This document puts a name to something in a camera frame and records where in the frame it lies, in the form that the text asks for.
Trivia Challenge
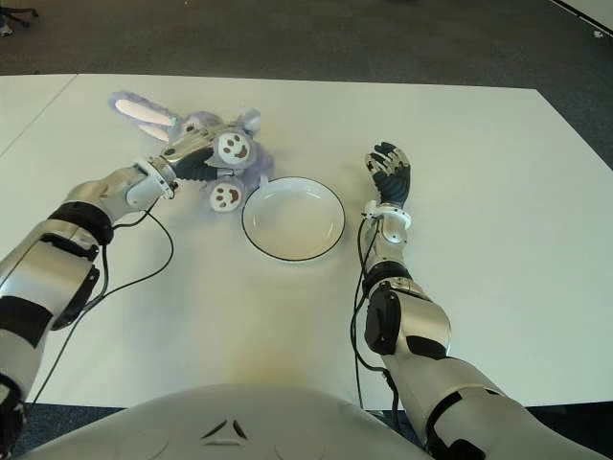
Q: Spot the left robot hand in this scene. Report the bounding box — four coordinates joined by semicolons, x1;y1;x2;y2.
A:
160;126;241;183

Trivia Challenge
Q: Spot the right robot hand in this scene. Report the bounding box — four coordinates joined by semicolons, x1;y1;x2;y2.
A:
364;140;414;208

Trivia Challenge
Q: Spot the purple plush bunny doll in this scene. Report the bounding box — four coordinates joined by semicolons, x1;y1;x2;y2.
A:
107;90;276;214

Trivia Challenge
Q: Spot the white plate black rim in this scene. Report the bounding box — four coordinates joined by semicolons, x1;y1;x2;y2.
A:
240;175;346;264

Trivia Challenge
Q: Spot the black office chair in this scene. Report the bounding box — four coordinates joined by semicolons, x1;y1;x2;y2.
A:
0;0;40;28

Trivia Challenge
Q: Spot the white board panel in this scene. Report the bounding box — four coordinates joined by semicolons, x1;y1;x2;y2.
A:
550;0;613;31

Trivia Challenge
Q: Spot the grey robot torso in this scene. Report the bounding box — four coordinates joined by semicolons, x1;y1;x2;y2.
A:
28;381;432;460

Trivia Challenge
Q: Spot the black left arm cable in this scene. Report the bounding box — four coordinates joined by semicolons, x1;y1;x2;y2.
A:
28;184;175;404

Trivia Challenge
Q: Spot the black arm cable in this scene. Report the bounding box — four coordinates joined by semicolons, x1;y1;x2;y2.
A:
28;184;175;404
352;213;409;435

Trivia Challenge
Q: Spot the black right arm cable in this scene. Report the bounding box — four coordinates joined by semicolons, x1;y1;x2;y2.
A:
352;213;409;435

